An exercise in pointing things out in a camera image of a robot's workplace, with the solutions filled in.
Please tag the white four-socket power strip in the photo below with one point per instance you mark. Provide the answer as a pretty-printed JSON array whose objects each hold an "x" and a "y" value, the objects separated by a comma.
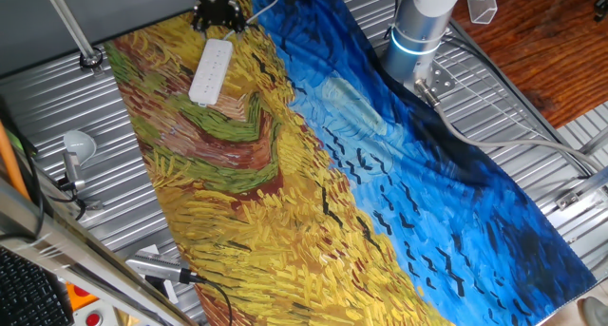
[{"x": 209, "y": 71}]

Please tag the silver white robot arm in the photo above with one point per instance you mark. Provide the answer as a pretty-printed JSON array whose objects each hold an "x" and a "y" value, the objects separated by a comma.
[{"x": 418, "y": 26}]

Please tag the grey metal pole with base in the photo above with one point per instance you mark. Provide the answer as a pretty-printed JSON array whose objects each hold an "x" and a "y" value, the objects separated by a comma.
[{"x": 71, "y": 24}]

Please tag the white dish-shaped stand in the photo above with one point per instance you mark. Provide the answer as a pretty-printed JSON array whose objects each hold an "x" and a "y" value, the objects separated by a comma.
[{"x": 81, "y": 145}]

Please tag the Van Gogh wheatfield print cloth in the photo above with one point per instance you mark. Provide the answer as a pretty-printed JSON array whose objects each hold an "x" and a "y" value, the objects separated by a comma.
[{"x": 294, "y": 197}]

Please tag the orange pole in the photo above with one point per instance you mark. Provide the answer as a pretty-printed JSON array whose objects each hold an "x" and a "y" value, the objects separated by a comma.
[{"x": 10, "y": 164}]

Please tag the clear plastic cup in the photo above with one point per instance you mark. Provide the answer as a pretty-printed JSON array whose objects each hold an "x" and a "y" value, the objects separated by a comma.
[{"x": 482, "y": 5}]

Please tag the orange emergency stop box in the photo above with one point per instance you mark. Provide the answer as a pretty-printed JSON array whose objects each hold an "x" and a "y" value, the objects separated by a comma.
[{"x": 78, "y": 295}]

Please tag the grey box with red button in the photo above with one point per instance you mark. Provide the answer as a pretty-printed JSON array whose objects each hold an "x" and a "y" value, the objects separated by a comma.
[{"x": 93, "y": 319}]

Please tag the black computer keyboard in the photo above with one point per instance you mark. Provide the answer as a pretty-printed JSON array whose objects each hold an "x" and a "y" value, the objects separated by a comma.
[{"x": 28, "y": 297}]

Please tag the black object on wood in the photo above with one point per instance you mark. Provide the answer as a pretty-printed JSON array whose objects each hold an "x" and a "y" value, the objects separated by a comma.
[{"x": 602, "y": 7}]

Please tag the white rounded object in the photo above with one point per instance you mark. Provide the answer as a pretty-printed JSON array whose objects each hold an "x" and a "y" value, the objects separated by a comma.
[{"x": 596, "y": 314}]

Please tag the grey camera on mount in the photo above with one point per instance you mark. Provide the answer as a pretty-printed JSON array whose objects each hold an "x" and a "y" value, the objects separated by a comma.
[{"x": 72, "y": 171}]

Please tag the silver depth camera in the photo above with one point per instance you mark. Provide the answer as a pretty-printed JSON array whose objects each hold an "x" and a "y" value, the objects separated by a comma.
[{"x": 157, "y": 267}]

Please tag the aluminium frame bar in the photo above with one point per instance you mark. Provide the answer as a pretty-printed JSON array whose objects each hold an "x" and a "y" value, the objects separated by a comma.
[{"x": 71, "y": 255}]

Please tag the silver metal bracket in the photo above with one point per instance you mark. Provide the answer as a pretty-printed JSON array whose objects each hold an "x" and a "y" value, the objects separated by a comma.
[{"x": 570, "y": 198}]

